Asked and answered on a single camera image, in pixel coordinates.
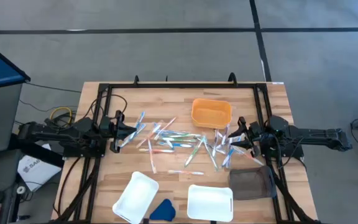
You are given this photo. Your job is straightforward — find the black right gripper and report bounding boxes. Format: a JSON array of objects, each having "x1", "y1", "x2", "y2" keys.
[{"x1": 227, "y1": 117, "x2": 266, "y2": 158}]

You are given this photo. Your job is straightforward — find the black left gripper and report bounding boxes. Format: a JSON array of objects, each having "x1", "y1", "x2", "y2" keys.
[{"x1": 99, "y1": 110, "x2": 137, "y2": 154}]

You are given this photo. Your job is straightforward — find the orange plastic bin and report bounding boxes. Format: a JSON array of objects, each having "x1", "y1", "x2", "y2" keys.
[{"x1": 191, "y1": 98, "x2": 232, "y2": 130}]

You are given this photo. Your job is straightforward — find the orange toothbrush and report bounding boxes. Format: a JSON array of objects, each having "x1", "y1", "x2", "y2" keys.
[
  {"x1": 135, "y1": 123, "x2": 162, "y2": 149},
  {"x1": 154, "y1": 116, "x2": 178, "y2": 141},
  {"x1": 147, "y1": 139, "x2": 158, "y2": 174},
  {"x1": 138, "y1": 147, "x2": 176, "y2": 154},
  {"x1": 167, "y1": 169, "x2": 205, "y2": 176},
  {"x1": 232, "y1": 145, "x2": 265, "y2": 167}
]

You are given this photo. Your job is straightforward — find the green toothbrush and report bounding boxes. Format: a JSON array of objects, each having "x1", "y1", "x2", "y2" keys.
[
  {"x1": 183, "y1": 136, "x2": 205, "y2": 168},
  {"x1": 162, "y1": 137, "x2": 198, "y2": 143},
  {"x1": 168, "y1": 133, "x2": 202, "y2": 139},
  {"x1": 203, "y1": 136, "x2": 219, "y2": 172}
]

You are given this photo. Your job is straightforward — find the white plastic bin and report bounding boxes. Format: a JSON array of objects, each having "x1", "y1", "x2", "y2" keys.
[
  {"x1": 186, "y1": 184, "x2": 234, "y2": 223},
  {"x1": 112, "y1": 170, "x2": 160, "y2": 224}
]

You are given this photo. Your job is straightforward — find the grey plastic bin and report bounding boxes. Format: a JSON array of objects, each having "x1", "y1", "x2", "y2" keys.
[{"x1": 228, "y1": 166, "x2": 278, "y2": 201}]

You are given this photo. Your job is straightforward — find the blue cloth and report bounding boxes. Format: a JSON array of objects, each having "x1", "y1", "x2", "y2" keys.
[{"x1": 149, "y1": 198, "x2": 177, "y2": 222}]

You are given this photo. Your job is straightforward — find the black diagonal bar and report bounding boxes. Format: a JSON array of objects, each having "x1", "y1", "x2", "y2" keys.
[{"x1": 7, "y1": 133, "x2": 65, "y2": 169}]

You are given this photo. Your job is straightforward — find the white printed box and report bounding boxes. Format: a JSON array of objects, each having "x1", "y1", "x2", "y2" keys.
[{"x1": 17, "y1": 142, "x2": 62, "y2": 193}]

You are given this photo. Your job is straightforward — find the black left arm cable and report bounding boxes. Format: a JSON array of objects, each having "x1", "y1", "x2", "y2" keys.
[{"x1": 85, "y1": 93, "x2": 129, "y2": 125}]

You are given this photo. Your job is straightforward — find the yellow cable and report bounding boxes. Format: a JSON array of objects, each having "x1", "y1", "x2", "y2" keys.
[{"x1": 48, "y1": 106, "x2": 73, "y2": 125}]

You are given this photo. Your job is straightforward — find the black monitor cable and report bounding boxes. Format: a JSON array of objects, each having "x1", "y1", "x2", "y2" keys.
[{"x1": 25, "y1": 81, "x2": 83, "y2": 94}]

